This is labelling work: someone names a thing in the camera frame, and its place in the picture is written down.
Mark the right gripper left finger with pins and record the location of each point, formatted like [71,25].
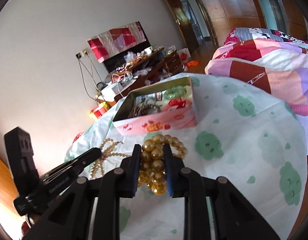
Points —
[89,209]

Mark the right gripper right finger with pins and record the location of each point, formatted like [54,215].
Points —
[213,208]

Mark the red knot charm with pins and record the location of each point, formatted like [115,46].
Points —
[178,103]

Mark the silver metal bangle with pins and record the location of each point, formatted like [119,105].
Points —
[146,109]

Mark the pink plastic bangle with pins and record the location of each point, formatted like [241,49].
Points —
[168,108]

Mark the green jade bangle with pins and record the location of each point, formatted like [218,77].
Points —
[175,92]

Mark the pink metal jewelry tin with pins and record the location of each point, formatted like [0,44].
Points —
[126,124]

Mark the white green patterned tablecloth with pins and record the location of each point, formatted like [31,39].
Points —
[242,133]

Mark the red yellow gift box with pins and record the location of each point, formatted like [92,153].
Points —
[99,110]

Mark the white box on cabinet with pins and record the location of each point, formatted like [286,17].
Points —
[111,90]

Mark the black television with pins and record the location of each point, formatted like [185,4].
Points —
[118,60]

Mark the orange object on floor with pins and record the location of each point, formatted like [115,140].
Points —
[192,63]

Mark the red pink patchwork cloth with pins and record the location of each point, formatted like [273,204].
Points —
[115,41]

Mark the patchwork pink purple quilt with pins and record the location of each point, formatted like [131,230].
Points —
[267,59]

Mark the wooden TV cabinet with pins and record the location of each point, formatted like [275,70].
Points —
[148,70]

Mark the wooden wardrobe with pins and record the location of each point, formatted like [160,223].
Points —
[222,16]

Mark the wooden door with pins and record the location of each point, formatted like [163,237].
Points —
[183,23]

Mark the wall power socket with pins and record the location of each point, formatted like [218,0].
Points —
[81,54]

